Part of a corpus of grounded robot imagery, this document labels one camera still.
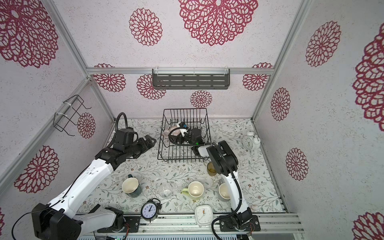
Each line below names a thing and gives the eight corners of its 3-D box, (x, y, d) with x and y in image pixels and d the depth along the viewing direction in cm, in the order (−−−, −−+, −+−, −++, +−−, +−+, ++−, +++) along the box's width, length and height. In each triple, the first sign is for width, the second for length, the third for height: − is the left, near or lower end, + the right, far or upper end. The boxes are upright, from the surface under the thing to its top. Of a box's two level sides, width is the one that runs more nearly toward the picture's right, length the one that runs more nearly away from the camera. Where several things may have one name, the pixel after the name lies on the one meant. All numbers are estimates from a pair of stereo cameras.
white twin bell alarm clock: (250, 154, 102) (256, 143, 92) (241, 144, 108) (246, 132, 98) (255, 152, 103) (262, 141, 94) (245, 141, 109) (251, 130, 99)
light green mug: (184, 195, 85) (183, 189, 77) (194, 184, 89) (195, 177, 81) (195, 207, 81) (195, 201, 73) (205, 195, 85) (207, 189, 77)
